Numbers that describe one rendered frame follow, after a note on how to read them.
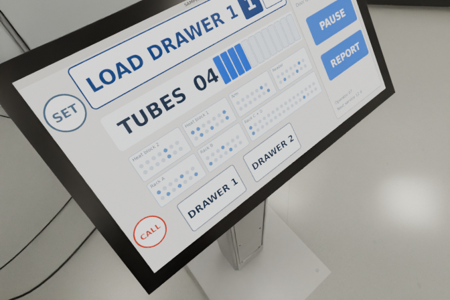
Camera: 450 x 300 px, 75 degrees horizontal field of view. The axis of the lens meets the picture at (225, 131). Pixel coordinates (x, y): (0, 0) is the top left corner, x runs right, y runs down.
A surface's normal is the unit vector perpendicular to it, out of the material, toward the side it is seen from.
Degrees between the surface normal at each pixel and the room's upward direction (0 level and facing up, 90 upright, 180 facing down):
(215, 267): 5
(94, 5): 90
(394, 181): 0
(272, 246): 0
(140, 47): 50
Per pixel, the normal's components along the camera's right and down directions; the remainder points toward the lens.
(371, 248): -0.07, -0.59
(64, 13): -0.19, 0.80
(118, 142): 0.42, 0.08
